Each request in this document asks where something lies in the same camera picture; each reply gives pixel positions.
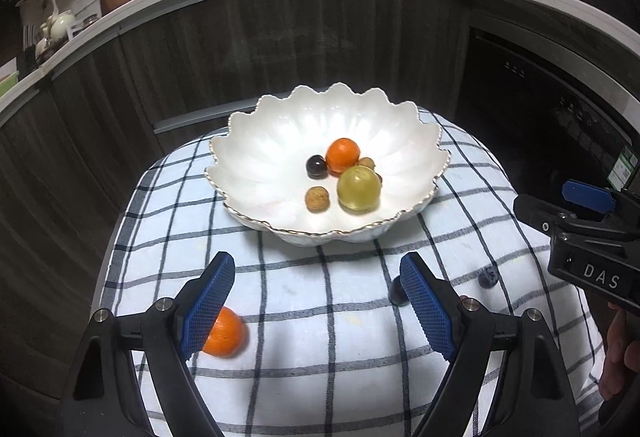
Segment large yellow-green grape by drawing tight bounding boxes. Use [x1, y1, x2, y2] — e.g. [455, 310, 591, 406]
[336, 166, 381, 213]

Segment person's right hand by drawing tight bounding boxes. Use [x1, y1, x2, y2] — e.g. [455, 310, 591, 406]
[599, 299, 637, 398]

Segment brown walnut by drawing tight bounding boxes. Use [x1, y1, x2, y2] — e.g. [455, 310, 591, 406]
[305, 186, 332, 214]

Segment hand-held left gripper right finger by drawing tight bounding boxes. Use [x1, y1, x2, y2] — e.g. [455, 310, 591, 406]
[400, 252, 583, 437]

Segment green energy sticker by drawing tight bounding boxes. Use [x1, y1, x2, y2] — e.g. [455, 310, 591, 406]
[609, 147, 633, 190]

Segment blue checked cloth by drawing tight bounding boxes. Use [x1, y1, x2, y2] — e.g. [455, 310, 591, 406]
[97, 104, 608, 437]

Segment orange mandarin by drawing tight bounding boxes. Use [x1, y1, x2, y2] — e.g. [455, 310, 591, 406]
[202, 306, 248, 359]
[326, 138, 361, 170]

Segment dark wood base cabinets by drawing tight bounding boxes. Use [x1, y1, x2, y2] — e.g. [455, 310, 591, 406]
[0, 0, 476, 398]

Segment white scalloped bowl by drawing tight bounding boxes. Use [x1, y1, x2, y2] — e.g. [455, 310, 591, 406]
[204, 84, 452, 249]

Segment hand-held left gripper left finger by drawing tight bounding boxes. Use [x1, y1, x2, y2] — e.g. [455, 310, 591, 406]
[60, 251, 236, 437]

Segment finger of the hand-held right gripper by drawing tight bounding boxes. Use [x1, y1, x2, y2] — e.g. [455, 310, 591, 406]
[513, 194, 577, 244]
[561, 180, 619, 218]

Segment grey drawer handle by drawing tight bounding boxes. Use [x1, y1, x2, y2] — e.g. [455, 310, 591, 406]
[152, 101, 261, 134]

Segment black dishwasher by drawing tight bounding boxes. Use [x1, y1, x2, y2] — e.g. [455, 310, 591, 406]
[457, 27, 640, 238]

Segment white teapot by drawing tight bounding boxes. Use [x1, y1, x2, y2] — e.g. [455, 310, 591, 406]
[47, 10, 77, 40]

